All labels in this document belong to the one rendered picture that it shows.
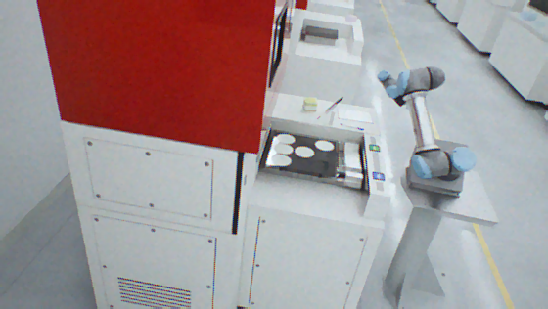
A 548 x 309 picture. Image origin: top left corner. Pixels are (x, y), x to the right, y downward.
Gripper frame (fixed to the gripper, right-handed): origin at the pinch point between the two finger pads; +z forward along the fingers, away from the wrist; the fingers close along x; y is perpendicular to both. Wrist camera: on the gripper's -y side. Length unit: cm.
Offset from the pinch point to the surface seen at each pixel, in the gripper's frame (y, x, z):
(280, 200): 70, 77, -73
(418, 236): 43, 74, 13
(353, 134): 33, 34, -40
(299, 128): 53, 25, -61
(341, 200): 51, 77, -49
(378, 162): 29, 64, -41
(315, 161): 52, 55, -60
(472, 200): 8, 79, 6
